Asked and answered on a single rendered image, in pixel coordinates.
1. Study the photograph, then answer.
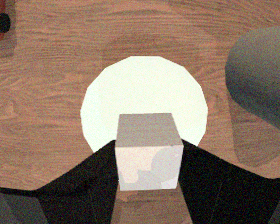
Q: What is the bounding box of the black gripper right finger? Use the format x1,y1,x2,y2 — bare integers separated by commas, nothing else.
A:
179,139,280,224

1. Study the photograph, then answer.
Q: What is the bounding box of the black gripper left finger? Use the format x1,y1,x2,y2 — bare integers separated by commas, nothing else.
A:
0,140,119,224

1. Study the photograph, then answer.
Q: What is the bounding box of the white round disc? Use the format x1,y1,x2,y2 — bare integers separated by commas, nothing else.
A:
80,56,208,153

